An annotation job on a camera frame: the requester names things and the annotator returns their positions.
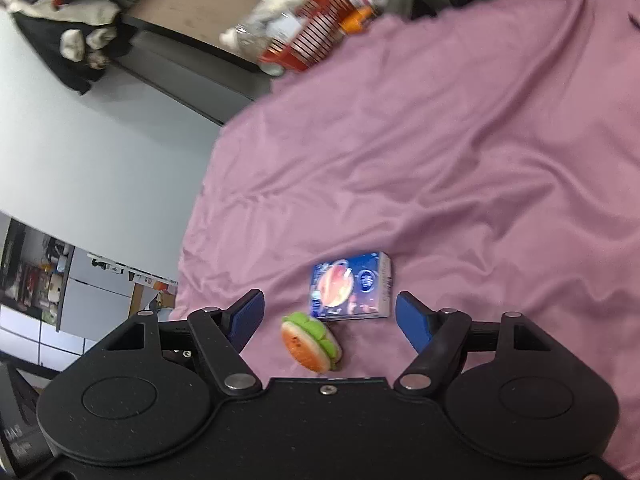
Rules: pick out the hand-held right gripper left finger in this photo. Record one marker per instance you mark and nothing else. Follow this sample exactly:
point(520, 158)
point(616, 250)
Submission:
point(246, 319)

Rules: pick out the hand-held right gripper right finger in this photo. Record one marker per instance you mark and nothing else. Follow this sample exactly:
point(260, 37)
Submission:
point(414, 325)

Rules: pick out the orange and green plush toy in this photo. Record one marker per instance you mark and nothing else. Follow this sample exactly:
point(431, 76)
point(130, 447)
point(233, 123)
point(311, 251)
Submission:
point(307, 347)

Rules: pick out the blue printed box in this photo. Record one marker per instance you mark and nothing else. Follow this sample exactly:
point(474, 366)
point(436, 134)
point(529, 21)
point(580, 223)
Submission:
point(350, 287)

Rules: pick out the white storage rack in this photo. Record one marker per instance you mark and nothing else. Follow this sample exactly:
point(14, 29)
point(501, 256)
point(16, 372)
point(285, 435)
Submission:
point(30, 275)

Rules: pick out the purple bed sheet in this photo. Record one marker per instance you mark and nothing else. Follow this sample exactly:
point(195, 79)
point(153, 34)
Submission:
point(450, 160)

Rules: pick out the red plastic basket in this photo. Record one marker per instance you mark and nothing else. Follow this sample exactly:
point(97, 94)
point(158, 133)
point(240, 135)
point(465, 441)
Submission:
point(307, 35)

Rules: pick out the orange bottle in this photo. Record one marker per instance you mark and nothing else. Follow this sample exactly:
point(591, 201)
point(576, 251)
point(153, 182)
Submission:
point(356, 19)

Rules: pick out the flat cardboard tray black frame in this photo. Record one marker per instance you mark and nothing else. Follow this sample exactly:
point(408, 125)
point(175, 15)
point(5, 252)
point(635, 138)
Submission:
point(200, 5)

